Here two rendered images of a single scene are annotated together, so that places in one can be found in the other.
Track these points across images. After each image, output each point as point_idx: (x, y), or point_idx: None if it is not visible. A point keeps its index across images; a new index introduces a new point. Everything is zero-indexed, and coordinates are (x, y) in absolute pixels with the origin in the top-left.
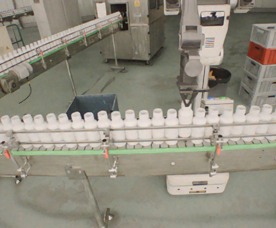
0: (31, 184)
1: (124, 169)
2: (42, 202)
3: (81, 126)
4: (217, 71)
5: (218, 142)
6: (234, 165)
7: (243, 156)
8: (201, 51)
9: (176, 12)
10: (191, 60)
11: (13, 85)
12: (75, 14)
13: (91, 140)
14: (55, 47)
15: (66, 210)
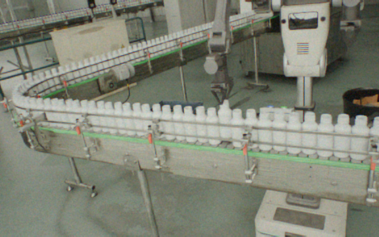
0: (106, 201)
1: (172, 164)
2: (110, 220)
3: (139, 115)
4: None
5: (242, 141)
6: (281, 182)
7: (288, 170)
8: (293, 58)
9: (268, 14)
10: (208, 60)
11: (110, 85)
12: None
13: (145, 129)
14: (168, 49)
15: (131, 234)
